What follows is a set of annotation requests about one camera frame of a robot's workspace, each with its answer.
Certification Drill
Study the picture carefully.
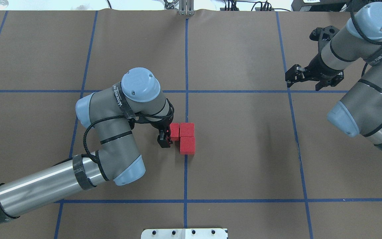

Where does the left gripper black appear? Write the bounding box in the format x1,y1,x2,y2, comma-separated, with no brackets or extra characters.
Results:
135,110,174,148

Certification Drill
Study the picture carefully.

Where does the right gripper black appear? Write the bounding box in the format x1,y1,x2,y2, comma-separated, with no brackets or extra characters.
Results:
285,26,344,91

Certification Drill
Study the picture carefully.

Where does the red block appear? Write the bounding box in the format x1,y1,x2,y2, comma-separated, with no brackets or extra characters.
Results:
179,122,195,138
170,123,179,142
179,136,196,155

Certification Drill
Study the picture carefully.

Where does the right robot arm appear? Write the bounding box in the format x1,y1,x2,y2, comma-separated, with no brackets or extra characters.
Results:
285,2,382,151

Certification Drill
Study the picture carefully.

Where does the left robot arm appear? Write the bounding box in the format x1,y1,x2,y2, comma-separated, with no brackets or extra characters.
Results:
0,67,175,224

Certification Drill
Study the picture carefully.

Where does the black device top right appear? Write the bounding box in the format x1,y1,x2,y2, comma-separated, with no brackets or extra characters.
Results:
291,0,376,12

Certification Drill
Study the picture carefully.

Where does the metal mounting plate with bolts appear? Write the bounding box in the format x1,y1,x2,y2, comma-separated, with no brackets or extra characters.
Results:
141,228,229,239

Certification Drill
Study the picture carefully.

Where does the aluminium frame post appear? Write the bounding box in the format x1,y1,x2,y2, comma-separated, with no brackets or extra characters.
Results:
178,0,195,16

